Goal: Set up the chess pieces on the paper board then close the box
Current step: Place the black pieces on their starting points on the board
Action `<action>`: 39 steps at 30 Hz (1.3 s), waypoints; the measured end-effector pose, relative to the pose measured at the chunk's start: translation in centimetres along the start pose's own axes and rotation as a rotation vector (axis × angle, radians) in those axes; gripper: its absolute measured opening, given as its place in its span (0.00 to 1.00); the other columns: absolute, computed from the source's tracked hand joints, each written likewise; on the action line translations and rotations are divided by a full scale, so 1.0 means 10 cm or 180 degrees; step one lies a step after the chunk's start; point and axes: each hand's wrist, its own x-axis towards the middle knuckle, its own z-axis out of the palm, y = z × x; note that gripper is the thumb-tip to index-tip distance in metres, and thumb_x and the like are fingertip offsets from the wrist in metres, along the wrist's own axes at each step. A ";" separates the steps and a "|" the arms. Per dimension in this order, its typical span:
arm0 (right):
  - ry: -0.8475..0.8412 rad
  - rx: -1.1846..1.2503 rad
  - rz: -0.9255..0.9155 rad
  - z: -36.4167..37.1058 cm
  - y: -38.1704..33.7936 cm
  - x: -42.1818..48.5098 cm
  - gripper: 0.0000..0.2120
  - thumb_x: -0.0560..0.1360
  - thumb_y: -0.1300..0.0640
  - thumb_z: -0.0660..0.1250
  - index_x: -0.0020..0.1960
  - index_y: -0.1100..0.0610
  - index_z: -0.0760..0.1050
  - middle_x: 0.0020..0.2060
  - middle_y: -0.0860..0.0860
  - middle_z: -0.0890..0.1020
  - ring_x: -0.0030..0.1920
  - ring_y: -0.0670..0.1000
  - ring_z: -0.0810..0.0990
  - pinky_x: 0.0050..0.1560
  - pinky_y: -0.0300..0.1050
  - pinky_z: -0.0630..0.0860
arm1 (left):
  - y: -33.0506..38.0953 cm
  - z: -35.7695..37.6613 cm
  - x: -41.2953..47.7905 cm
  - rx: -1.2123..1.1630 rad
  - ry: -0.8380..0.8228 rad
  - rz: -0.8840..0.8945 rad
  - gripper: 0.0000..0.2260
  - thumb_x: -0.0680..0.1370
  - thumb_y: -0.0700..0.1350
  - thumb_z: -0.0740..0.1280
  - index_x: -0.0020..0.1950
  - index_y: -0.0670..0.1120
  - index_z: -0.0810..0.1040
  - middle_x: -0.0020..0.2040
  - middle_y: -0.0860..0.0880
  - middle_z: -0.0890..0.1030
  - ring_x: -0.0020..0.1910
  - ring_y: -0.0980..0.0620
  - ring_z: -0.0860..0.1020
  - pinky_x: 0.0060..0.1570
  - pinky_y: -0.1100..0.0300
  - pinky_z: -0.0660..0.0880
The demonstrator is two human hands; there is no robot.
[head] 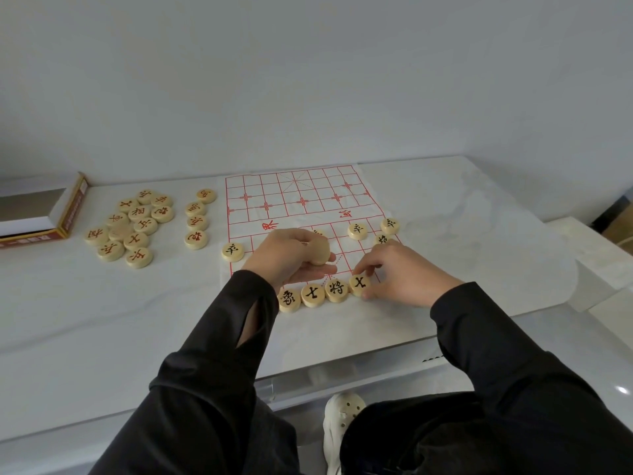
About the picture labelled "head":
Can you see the person's left hand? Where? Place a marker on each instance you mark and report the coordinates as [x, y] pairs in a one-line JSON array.
[[277, 257]]

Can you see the person's right hand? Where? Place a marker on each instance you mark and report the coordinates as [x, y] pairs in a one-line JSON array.
[[410, 277]]

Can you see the red grid xiangqi board sheet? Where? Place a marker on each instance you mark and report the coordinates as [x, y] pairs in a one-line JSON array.
[[296, 187]]

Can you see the pile of wooden xiangqi pieces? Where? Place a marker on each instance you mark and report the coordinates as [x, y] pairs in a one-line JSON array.
[[136, 222]]

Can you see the person's left forearm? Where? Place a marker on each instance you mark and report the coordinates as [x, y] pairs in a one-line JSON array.
[[198, 390]]

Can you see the person's white perforated shoe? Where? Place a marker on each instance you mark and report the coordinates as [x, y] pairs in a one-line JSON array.
[[341, 415]]

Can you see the grey desk drawer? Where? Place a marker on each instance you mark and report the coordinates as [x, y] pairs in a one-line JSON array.
[[346, 371]]

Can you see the white marble ledge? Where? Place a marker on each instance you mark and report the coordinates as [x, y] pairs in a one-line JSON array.
[[588, 252]]

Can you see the brown cardboard panel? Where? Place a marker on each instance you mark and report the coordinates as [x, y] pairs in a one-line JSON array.
[[618, 227]]

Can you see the white cardboard box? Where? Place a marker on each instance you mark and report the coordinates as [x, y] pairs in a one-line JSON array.
[[29, 225]]

